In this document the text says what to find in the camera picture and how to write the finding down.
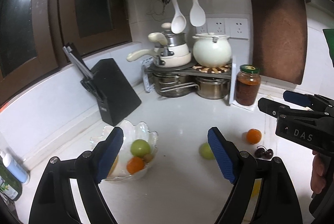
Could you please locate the dark green sheet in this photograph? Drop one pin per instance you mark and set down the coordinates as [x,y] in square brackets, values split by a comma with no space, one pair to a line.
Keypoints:
[329,46]

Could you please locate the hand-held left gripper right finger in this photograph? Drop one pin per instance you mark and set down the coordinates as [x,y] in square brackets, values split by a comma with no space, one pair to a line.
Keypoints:
[221,156]

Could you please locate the white soup ladle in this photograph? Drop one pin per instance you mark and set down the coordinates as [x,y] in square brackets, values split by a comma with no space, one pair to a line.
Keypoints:
[178,21]

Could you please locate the white wall socket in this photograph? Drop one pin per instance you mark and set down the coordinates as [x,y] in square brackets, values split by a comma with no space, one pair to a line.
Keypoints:
[202,29]
[216,25]
[236,28]

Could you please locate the black knife block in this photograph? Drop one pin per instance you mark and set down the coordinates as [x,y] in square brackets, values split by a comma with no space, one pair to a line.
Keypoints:
[114,88]

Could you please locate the white rice paddle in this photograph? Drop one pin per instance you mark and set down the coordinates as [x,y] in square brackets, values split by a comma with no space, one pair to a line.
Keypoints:
[197,15]

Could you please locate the white flower-shaped bowl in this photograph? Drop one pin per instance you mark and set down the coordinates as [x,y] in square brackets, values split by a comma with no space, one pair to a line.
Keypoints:
[146,135]

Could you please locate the wide stainless steel pot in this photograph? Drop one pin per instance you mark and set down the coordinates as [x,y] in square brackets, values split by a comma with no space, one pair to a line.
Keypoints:
[172,85]

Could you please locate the light green apple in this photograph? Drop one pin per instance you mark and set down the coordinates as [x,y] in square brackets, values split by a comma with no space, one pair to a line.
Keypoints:
[204,151]

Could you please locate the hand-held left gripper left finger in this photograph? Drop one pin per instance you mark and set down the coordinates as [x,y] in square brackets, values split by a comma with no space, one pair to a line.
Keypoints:
[111,156]

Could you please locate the brown window frame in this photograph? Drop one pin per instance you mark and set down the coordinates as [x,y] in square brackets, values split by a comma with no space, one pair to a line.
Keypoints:
[52,17]

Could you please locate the cream frying pan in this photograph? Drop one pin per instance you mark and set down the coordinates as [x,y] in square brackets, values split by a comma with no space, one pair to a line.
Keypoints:
[180,61]

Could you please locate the small stainless steel pot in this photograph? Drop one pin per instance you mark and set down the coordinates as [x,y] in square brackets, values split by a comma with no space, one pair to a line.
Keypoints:
[212,88]

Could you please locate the white folded napkin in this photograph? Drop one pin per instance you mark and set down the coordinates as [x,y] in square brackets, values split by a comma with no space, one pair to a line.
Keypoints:
[248,108]

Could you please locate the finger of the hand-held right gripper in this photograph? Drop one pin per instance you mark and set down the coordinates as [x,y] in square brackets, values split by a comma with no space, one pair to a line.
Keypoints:
[267,106]
[297,98]

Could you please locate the brown longan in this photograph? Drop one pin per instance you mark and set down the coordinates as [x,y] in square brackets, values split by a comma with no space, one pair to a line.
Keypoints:
[148,157]

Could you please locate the wooden trivet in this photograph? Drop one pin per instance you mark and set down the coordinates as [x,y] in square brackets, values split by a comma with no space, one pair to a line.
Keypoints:
[211,69]

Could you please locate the glass jar of brown sauce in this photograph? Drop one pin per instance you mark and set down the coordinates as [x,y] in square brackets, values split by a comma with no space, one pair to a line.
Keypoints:
[248,88]

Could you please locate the cream saucepan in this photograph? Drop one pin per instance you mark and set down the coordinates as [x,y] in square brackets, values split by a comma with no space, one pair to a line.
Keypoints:
[180,50]

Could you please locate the green dish soap bottle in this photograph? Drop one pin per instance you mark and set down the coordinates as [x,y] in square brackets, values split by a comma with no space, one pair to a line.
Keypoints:
[7,187]

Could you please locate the orange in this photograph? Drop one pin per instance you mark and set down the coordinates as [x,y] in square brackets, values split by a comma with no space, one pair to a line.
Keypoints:
[254,136]
[135,165]

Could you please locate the deep green apple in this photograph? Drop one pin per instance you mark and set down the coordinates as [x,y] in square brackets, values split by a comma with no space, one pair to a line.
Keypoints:
[141,147]

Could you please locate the white pump bottle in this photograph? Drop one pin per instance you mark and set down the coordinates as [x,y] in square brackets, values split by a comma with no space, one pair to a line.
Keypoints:
[15,169]

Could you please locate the cream ceramic pot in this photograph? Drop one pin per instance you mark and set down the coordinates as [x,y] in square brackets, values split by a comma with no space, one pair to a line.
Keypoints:
[211,51]

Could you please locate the brown wooden cutting board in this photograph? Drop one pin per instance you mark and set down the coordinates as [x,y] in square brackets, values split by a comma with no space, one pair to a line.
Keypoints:
[279,36]

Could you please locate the person's right hand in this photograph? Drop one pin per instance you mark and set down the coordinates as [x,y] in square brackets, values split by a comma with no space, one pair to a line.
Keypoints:
[318,174]

